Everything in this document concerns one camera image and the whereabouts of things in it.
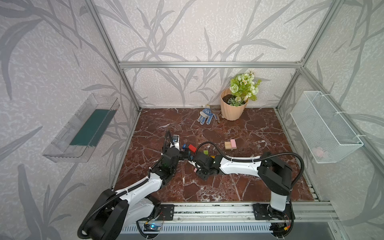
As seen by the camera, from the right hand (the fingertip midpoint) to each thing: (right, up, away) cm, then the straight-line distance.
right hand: (200, 166), depth 88 cm
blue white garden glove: (+4, +33, +28) cm, 43 cm away
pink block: (+22, +11, +8) cm, 26 cm away
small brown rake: (+12, +36, +27) cm, 47 cm away
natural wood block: (+19, +11, +10) cm, 24 cm away
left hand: (-11, +16, -2) cm, 20 cm away
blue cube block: (-8, +14, -10) cm, 19 cm away
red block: (-5, +9, +8) cm, 13 cm away
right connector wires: (+38, -24, -19) cm, 49 cm away
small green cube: (+4, +7, +6) cm, 10 cm away
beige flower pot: (+22, +33, +15) cm, 42 cm away
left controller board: (-23, -24, -17) cm, 37 cm away
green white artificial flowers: (+28, +49, +8) cm, 57 cm away
